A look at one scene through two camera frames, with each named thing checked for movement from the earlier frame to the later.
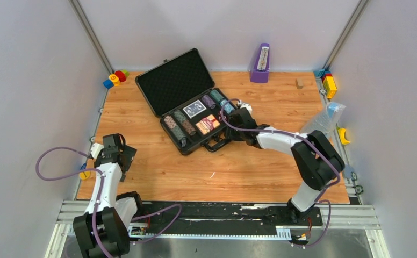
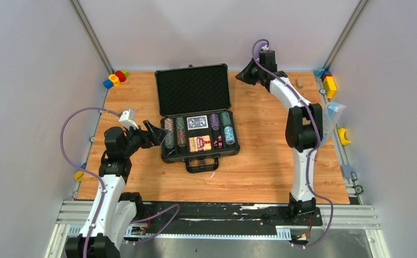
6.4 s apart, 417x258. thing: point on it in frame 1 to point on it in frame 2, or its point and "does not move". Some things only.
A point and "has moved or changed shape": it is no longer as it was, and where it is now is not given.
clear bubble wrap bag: (325, 120) does not move
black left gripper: (128, 156) to (148, 132)
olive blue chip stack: (178, 133) to (169, 139)
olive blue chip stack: (179, 115) to (180, 123)
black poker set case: (180, 90) has moved or changed shape
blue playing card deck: (194, 108) to (197, 122)
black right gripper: (232, 135) to (245, 76)
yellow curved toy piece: (341, 132) does not move
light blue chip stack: (227, 106) has moved or changed shape
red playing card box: (208, 124) to (200, 143)
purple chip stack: (208, 101) to (215, 122)
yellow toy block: (330, 86) does not move
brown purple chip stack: (189, 127) to (181, 137)
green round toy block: (124, 71) does not move
